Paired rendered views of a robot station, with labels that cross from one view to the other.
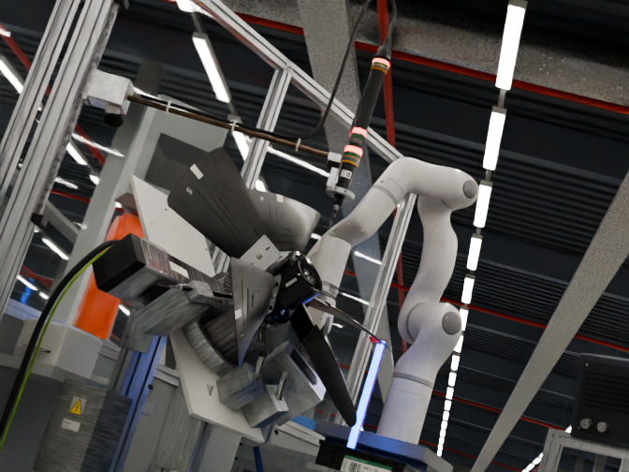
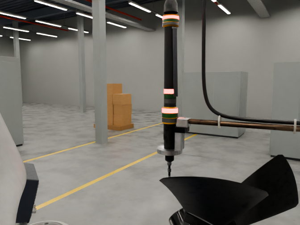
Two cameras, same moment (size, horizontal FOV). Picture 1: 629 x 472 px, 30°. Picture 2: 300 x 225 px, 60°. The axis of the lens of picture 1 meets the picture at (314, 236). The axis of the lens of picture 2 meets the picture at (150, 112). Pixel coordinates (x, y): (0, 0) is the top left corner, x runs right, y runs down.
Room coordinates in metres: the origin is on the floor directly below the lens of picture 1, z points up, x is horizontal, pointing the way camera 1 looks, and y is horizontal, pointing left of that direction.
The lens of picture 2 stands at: (3.41, 0.18, 1.64)
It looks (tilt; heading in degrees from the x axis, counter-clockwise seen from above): 7 degrees down; 202
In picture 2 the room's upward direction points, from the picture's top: straight up
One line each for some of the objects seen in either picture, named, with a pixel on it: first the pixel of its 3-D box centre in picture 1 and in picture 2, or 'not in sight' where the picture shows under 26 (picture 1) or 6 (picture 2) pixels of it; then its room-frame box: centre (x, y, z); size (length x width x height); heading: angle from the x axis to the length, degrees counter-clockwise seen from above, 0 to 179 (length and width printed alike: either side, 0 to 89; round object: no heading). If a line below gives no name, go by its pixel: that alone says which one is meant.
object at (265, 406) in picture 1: (264, 405); not in sight; (2.71, -0.01, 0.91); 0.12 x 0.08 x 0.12; 51
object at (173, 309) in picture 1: (172, 310); not in sight; (2.51, 0.24, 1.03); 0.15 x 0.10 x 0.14; 51
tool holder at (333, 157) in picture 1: (341, 176); (172, 135); (2.73, -0.02, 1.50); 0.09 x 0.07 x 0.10; 86
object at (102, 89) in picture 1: (109, 92); not in sight; (2.78, 0.60, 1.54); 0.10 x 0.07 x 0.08; 86
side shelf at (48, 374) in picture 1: (72, 383); not in sight; (2.99, 0.47, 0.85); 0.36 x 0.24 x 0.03; 141
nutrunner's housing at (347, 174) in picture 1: (363, 120); (170, 78); (2.73, -0.03, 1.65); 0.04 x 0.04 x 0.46
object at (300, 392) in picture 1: (285, 382); not in sight; (2.79, -0.04, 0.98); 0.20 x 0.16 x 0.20; 51
